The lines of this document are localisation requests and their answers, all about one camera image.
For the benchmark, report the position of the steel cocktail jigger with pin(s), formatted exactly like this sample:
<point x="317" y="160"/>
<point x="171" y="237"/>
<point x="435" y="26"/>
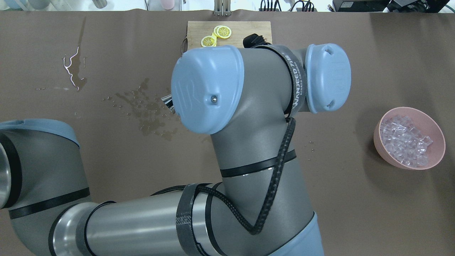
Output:
<point x="168" y="101"/>

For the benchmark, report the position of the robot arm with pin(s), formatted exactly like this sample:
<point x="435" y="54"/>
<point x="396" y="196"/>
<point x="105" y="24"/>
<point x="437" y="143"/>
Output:
<point x="246" y="100"/>

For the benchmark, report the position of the pile of clear ice cubes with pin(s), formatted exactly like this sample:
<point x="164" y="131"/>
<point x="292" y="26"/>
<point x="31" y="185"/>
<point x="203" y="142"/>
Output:
<point x="404" y="141"/>

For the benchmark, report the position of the lemon slice far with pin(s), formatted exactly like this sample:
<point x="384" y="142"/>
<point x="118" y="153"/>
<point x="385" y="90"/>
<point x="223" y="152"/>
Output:
<point x="208" y="41"/>

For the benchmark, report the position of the lemon slice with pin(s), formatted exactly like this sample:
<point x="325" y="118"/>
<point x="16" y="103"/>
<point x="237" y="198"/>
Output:
<point x="208" y="41"/>
<point x="215" y="31"/>
<point x="224" y="32"/>

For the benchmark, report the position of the lemon slice middle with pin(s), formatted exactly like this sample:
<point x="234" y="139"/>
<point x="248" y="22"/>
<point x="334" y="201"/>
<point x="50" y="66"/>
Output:
<point x="224" y="32"/>

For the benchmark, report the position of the lemon slice near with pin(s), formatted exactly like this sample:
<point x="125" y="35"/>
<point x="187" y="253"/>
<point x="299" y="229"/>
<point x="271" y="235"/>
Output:
<point x="215" y="31"/>

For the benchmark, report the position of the bamboo cutting board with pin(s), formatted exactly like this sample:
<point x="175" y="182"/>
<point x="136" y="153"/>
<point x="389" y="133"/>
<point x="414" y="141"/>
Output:
<point x="196" y="30"/>

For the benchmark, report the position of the pink bowl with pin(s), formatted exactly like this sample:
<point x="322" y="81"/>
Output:
<point x="424" y="123"/>

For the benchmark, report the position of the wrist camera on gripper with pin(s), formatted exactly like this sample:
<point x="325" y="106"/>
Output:
<point x="254" y="40"/>

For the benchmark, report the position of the aluminium frame post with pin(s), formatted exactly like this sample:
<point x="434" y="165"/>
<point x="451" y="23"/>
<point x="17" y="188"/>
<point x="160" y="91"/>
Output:
<point x="222" y="8"/>

